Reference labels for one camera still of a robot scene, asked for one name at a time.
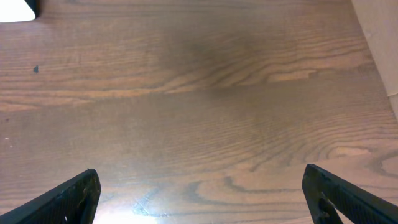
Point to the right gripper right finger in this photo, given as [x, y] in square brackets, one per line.
[327, 195]

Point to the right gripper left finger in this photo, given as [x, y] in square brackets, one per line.
[74, 201]

